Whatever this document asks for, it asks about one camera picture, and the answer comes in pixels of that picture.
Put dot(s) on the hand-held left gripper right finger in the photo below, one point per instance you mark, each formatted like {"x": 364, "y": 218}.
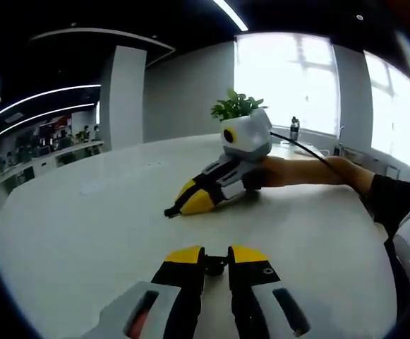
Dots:
{"x": 250, "y": 300}

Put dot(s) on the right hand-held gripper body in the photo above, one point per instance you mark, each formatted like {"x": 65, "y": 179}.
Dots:
{"x": 248, "y": 137}

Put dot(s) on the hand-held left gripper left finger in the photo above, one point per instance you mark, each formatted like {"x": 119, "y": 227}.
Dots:
{"x": 176, "y": 296}

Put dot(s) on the black plastic buckle part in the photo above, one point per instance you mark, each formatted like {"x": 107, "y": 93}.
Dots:
{"x": 214, "y": 265}
{"x": 171, "y": 213}

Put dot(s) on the person's right hand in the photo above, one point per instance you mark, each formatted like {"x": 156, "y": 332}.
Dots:
{"x": 261, "y": 176}

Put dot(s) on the green potted plant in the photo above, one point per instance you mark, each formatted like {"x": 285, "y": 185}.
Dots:
{"x": 238, "y": 106}

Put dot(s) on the clear drink bottle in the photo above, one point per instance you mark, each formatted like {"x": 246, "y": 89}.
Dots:
{"x": 295, "y": 130}

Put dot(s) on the ceiling light strip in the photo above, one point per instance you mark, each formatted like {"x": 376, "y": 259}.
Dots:
{"x": 230, "y": 14}

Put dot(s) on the row of office desks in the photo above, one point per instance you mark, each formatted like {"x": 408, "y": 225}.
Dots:
{"x": 49, "y": 159}

